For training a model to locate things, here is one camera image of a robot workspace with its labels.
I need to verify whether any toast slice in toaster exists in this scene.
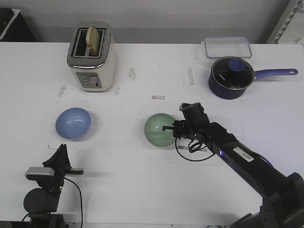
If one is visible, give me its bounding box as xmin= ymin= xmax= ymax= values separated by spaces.
xmin=86 ymin=27 xmax=100 ymax=57

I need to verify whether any green bowl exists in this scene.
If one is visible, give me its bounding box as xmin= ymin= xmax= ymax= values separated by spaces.
xmin=144 ymin=113 xmax=175 ymax=147

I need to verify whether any cream and chrome toaster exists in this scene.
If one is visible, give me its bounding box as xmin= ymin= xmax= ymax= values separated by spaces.
xmin=66 ymin=21 xmax=116 ymax=92

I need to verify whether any black box in corner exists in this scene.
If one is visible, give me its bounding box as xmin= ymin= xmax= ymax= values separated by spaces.
xmin=0 ymin=8 xmax=37 ymax=42

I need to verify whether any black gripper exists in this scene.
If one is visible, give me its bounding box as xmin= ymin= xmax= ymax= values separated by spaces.
xmin=162 ymin=120 xmax=198 ymax=139
xmin=38 ymin=144 xmax=84 ymax=190

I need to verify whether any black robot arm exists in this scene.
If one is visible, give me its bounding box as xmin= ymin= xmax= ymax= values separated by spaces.
xmin=162 ymin=114 xmax=304 ymax=228
xmin=23 ymin=144 xmax=84 ymax=228

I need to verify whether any dark blue saucepan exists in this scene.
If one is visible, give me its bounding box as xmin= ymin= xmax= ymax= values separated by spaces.
xmin=208 ymin=68 xmax=298 ymax=100

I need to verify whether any white slotted shelf upright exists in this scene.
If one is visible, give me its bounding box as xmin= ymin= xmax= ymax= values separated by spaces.
xmin=266 ymin=0 xmax=304 ymax=44

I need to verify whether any clear plastic food container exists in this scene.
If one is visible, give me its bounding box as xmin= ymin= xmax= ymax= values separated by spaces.
xmin=201 ymin=37 xmax=252 ymax=59

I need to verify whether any glass lid with blue knob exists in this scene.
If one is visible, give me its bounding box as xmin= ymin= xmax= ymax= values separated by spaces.
xmin=211 ymin=57 xmax=254 ymax=90

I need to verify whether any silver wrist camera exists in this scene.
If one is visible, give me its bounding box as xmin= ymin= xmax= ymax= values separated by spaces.
xmin=179 ymin=102 xmax=205 ymax=122
xmin=25 ymin=167 xmax=55 ymax=181

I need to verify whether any blue bowl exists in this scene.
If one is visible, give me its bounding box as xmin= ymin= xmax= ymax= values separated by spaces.
xmin=55 ymin=107 xmax=92 ymax=141

